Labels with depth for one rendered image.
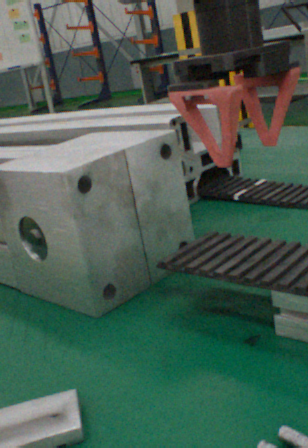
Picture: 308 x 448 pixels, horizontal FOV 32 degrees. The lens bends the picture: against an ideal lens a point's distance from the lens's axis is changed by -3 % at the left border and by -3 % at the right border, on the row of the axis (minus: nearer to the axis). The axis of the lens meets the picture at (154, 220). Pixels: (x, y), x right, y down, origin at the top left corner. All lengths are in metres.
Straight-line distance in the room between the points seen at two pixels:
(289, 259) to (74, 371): 0.13
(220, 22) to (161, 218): 0.19
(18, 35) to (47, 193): 5.80
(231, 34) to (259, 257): 0.24
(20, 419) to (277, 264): 0.15
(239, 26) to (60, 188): 0.23
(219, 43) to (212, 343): 0.28
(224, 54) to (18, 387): 0.30
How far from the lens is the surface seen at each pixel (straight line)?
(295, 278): 0.28
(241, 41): 0.49
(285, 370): 0.27
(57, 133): 0.64
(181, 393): 0.27
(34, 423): 0.26
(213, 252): 0.32
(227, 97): 0.45
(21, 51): 6.12
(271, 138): 0.55
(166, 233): 0.38
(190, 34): 3.78
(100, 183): 0.34
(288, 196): 0.50
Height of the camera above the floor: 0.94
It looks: 18 degrees down
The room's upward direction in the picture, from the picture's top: 11 degrees counter-clockwise
